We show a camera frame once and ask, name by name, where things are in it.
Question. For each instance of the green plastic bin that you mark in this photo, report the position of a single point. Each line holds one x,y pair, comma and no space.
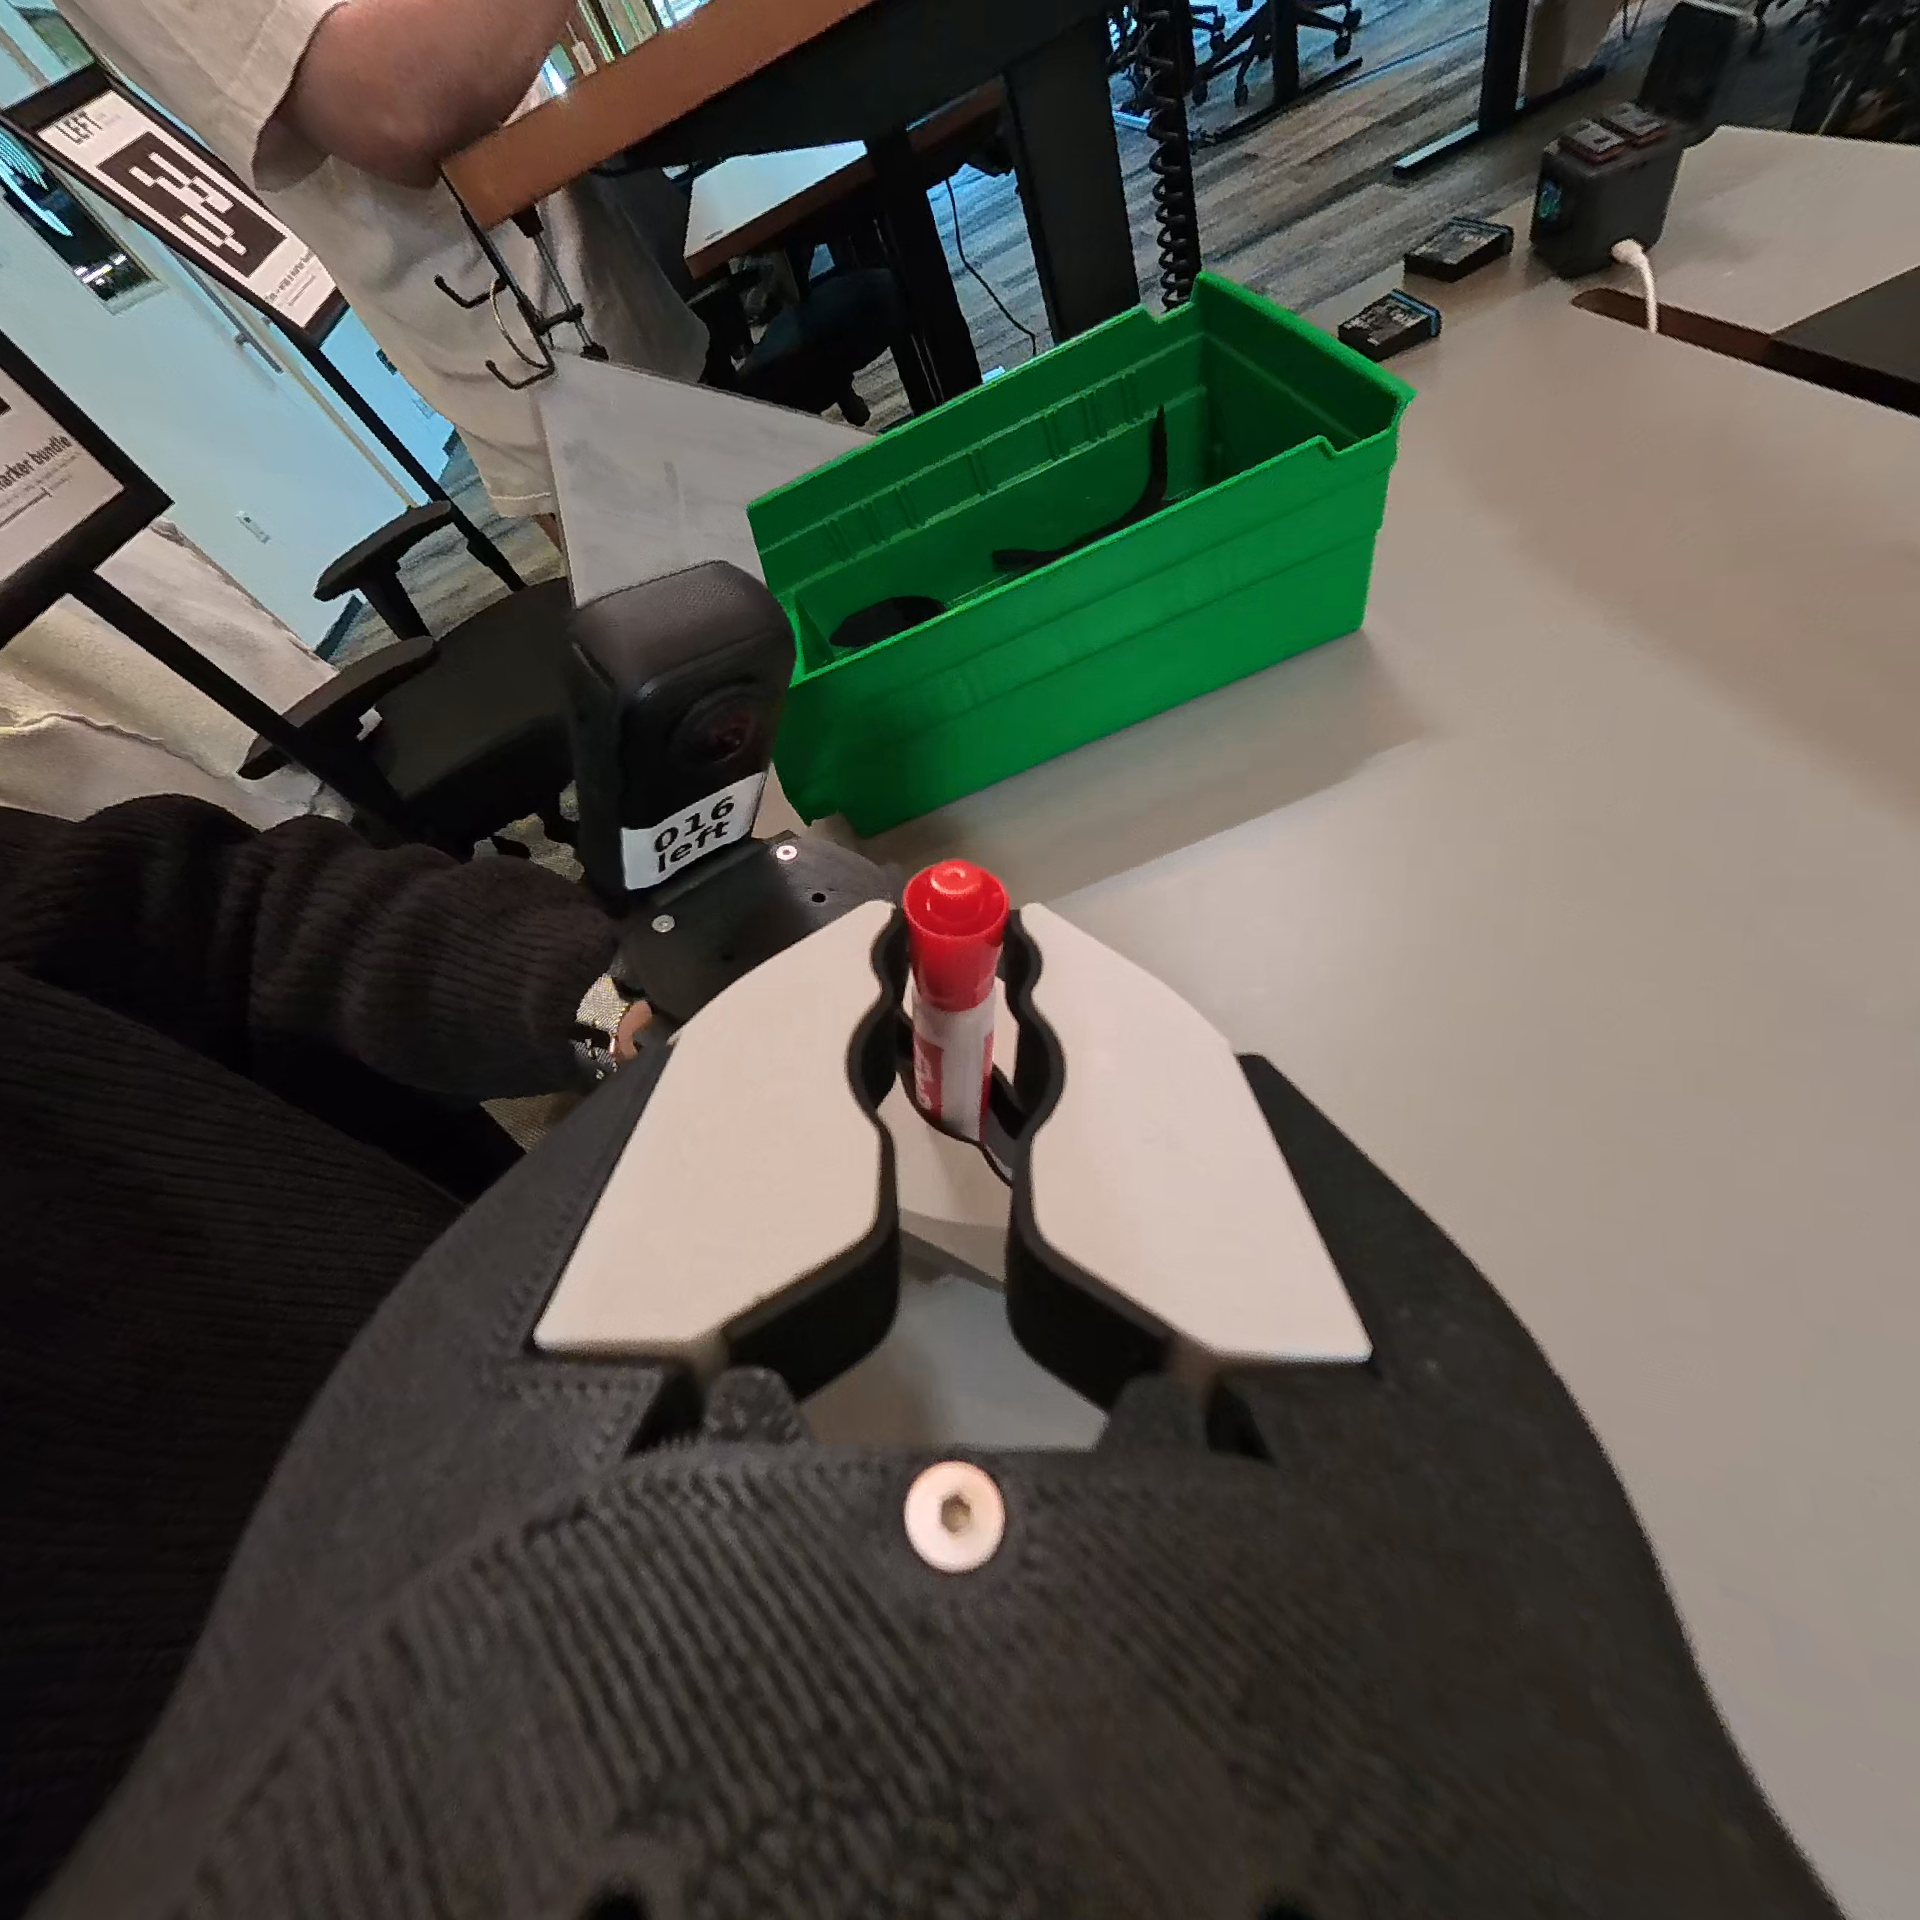
1125,661

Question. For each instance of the small code sign stand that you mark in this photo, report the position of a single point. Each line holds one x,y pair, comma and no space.
194,194

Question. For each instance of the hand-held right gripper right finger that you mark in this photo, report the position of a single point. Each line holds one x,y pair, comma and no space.
1184,1170

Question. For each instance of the large code sign stand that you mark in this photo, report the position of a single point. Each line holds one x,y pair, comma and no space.
61,494

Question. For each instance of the grey wrist watch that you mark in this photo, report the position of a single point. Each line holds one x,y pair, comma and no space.
597,1051

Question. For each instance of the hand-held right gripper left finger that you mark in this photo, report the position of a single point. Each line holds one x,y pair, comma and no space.
721,1170

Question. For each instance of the black battery charger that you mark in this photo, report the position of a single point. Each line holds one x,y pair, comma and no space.
1604,202

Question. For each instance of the red dry erase marker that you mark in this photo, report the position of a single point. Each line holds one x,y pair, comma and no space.
953,930

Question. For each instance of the person's left forearm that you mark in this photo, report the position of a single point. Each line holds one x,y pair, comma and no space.
301,930

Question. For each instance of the black office chair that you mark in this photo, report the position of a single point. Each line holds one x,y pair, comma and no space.
451,705

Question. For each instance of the black under-desk hook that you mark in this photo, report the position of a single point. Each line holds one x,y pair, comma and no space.
518,338

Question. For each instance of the black camera battery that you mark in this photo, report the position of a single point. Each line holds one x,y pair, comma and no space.
1455,248
1389,322

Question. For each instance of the brown wooden desk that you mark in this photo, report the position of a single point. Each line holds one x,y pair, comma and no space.
601,112

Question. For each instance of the grey flat panel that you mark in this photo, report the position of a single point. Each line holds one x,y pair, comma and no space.
675,465

